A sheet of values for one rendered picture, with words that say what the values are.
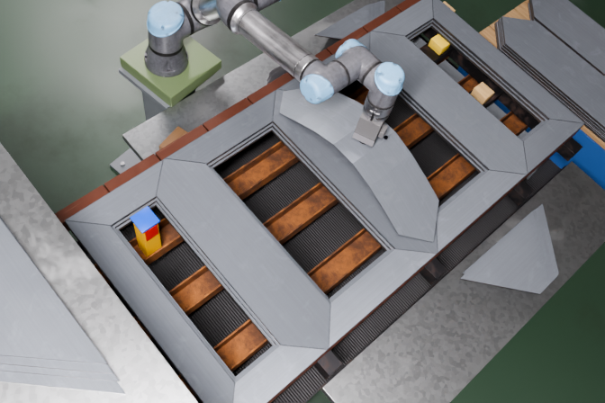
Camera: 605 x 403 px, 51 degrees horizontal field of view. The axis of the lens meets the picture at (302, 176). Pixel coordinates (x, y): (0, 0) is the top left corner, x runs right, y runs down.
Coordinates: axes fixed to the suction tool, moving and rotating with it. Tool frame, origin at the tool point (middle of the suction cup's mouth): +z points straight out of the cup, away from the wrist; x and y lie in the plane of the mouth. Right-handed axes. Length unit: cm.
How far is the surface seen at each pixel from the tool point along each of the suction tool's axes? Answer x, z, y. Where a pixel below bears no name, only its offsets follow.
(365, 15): 23, 28, 74
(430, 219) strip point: -27.6, 10.2, -8.2
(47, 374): 37, -6, -95
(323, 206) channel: 3.2, 27.7, -10.6
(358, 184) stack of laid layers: -4.0, 15.6, -4.9
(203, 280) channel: 25, 32, -49
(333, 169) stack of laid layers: 5.1, 15.7, -3.8
